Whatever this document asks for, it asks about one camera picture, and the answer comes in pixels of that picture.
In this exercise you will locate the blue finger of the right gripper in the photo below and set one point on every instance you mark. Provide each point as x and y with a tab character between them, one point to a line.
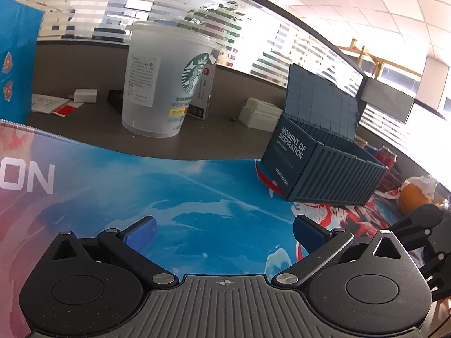
437	273
418	224

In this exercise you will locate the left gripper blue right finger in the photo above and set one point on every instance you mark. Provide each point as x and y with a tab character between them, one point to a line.
324	246

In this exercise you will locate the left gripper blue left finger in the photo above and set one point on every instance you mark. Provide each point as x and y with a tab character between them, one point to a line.
126	247

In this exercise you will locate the orange fruit in wrapper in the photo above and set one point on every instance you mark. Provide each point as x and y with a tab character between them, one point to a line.
415	192

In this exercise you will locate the red herbal tea can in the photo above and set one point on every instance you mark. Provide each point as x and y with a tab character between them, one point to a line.
385	156

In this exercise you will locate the colourful anime desk mat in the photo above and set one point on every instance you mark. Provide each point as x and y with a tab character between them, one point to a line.
212	217

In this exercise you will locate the blue container storage box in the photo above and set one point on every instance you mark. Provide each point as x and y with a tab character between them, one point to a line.
312	154

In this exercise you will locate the white flat box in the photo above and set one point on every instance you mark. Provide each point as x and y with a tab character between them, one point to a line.
259	115

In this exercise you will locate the small white grey carton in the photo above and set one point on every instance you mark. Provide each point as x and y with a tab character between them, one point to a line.
199	104

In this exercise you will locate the small white box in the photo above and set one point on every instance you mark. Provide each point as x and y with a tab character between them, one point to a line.
85	95

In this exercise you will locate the red white leaflet papers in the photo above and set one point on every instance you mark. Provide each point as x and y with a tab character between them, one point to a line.
46	104

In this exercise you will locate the Starbucks translucent plastic cup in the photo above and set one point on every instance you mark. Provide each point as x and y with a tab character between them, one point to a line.
164	65

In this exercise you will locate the blue paper gift bag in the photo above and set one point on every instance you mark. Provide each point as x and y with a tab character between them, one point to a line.
20	25

